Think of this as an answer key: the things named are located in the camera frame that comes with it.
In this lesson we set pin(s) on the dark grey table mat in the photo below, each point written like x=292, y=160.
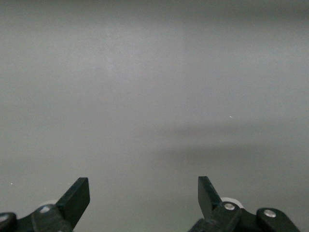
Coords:
x=144, y=96

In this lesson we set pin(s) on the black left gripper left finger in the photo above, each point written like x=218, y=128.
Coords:
x=72, y=200

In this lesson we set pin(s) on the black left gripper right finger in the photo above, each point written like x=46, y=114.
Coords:
x=210, y=200

